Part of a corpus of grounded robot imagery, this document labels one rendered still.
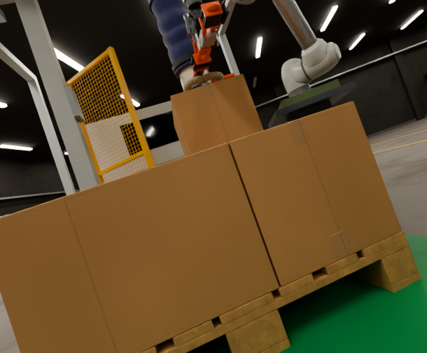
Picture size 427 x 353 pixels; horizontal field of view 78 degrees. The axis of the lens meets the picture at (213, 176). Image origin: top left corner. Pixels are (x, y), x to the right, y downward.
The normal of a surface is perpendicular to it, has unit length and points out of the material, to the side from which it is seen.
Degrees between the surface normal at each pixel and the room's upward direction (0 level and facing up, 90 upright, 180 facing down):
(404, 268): 90
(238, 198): 90
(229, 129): 90
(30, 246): 90
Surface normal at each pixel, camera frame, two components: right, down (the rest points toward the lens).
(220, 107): 0.11, -0.07
